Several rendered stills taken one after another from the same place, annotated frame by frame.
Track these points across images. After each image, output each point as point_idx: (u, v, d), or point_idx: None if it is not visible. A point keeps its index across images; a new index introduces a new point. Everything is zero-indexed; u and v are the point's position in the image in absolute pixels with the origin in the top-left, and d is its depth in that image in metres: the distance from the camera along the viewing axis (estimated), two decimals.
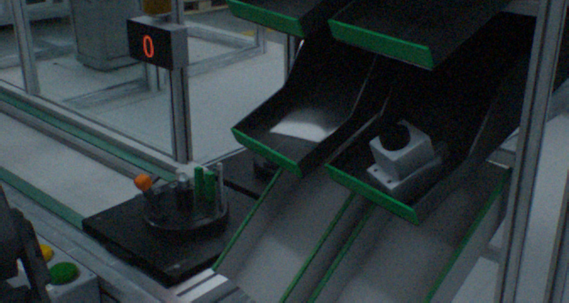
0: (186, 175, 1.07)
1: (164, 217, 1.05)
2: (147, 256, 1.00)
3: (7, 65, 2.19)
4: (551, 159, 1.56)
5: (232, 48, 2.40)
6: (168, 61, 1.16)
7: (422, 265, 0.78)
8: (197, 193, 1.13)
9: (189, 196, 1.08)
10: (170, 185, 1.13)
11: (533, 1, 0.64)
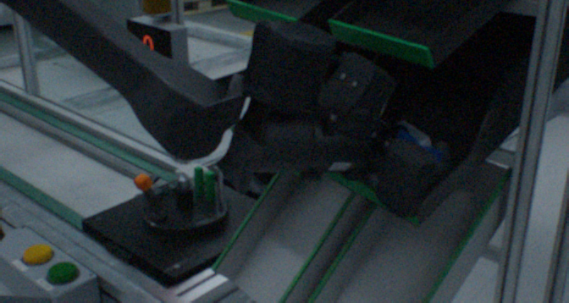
0: (186, 175, 1.07)
1: (164, 217, 1.05)
2: (147, 256, 1.00)
3: (7, 65, 2.19)
4: (551, 159, 1.56)
5: (232, 48, 2.40)
6: None
7: (422, 265, 0.78)
8: (197, 193, 1.13)
9: (189, 196, 1.08)
10: (170, 185, 1.13)
11: (533, 1, 0.64)
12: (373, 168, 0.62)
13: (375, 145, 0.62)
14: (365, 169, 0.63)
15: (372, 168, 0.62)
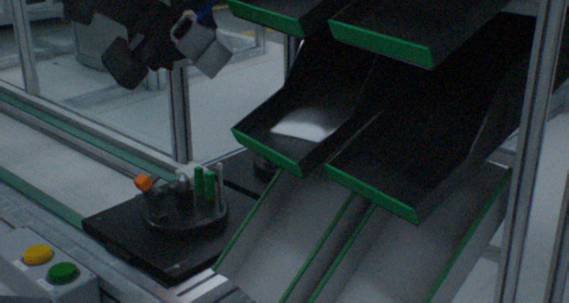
0: (186, 175, 1.07)
1: (164, 217, 1.05)
2: (147, 256, 1.00)
3: (7, 65, 2.19)
4: (551, 159, 1.56)
5: (232, 48, 2.40)
6: None
7: (422, 265, 0.78)
8: (197, 193, 1.13)
9: (189, 196, 1.08)
10: (170, 185, 1.13)
11: (533, 1, 0.64)
12: (185, 2, 0.79)
13: None
14: (181, 11, 0.79)
15: (184, 2, 0.79)
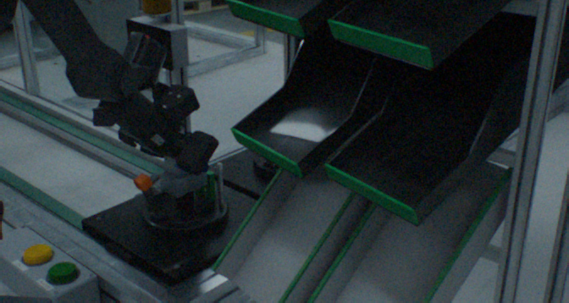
0: None
1: (164, 217, 1.05)
2: (147, 256, 1.00)
3: (7, 65, 2.19)
4: (551, 159, 1.56)
5: (232, 48, 2.40)
6: (168, 61, 1.16)
7: (422, 265, 0.78)
8: (197, 193, 1.13)
9: (189, 196, 1.08)
10: None
11: (533, 1, 0.64)
12: (174, 151, 1.00)
13: (179, 137, 1.01)
14: (168, 151, 1.01)
15: (174, 150, 1.00)
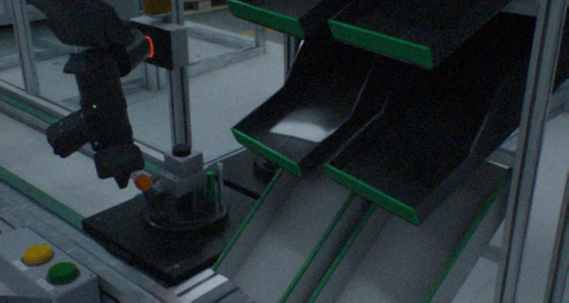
0: None
1: (164, 217, 1.05)
2: (147, 256, 1.00)
3: (7, 65, 2.19)
4: (551, 159, 1.56)
5: (232, 48, 2.40)
6: (168, 61, 1.16)
7: (422, 265, 0.78)
8: (197, 193, 1.13)
9: (189, 196, 1.08)
10: None
11: (533, 1, 0.64)
12: None
13: None
14: None
15: None
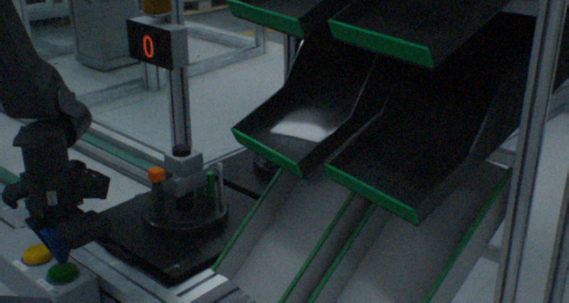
0: None
1: (164, 217, 1.05)
2: (147, 256, 1.00)
3: None
4: (551, 159, 1.56)
5: (232, 48, 2.40)
6: (168, 61, 1.16)
7: (422, 265, 0.78)
8: (197, 193, 1.13)
9: (189, 196, 1.08)
10: None
11: (533, 1, 0.64)
12: None
13: None
14: (61, 225, 0.89)
15: None
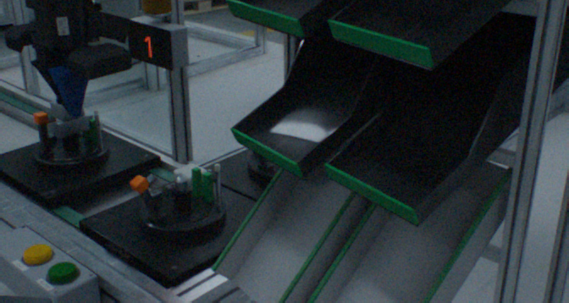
0: None
1: (50, 155, 1.26)
2: (30, 184, 1.21)
3: (7, 65, 2.19)
4: (551, 159, 1.56)
5: (232, 48, 2.40)
6: (168, 61, 1.16)
7: (422, 265, 0.78)
8: (85, 138, 1.34)
9: (73, 139, 1.29)
10: None
11: (533, 1, 0.64)
12: None
13: None
14: None
15: None
